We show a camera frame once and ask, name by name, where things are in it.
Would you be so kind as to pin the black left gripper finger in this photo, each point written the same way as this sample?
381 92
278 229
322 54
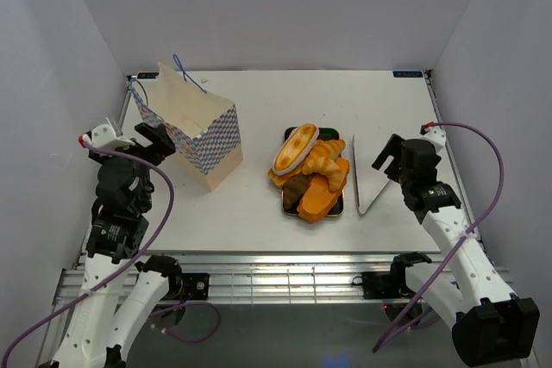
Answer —
155 135
160 154

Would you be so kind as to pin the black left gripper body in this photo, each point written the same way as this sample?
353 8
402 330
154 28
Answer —
146 173

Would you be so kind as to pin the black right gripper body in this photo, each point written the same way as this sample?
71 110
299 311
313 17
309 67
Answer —
403 176

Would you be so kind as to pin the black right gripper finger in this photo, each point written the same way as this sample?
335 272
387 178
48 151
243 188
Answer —
393 150
393 171

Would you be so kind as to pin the blue checkered paper bag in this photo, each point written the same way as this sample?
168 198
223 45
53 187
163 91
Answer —
203 126

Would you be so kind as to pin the metal tongs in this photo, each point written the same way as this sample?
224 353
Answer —
368 182

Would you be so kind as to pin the golden croissant back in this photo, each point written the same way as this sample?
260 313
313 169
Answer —
329 149

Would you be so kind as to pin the golden croissant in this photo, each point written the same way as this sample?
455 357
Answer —
329 149
326 167

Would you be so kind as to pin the golden croissant front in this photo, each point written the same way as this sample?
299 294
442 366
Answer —
326 167

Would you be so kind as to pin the long cream-filled bread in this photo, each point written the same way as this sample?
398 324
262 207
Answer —
295 148

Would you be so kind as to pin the brown chocolate croissant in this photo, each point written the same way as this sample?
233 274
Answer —
294 188

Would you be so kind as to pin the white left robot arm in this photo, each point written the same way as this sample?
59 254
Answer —
118 291

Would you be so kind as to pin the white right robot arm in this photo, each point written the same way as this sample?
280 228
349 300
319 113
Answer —
489 322

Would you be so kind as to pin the large orange flat bread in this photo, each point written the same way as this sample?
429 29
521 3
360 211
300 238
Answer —
318 200

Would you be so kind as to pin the twisted orange bread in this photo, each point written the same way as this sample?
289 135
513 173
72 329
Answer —
278 180

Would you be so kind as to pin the black gold-rimmed tray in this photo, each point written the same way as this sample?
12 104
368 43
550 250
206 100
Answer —
337 207

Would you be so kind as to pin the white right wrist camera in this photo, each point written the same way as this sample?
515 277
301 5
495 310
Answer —
434 134

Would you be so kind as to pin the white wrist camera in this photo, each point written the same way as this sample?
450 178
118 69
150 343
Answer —
434 134
106 135

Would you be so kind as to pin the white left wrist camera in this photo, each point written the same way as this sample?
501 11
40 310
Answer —
106 135

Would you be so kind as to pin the right black motor mount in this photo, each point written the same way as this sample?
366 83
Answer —
380 285

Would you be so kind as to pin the black motor mount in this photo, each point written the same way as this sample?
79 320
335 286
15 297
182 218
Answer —
189 286
380 285

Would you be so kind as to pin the aluminium frame rail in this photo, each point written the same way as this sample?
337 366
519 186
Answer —
282 278

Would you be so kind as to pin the left black motor mount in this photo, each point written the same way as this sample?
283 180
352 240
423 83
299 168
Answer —
189 286

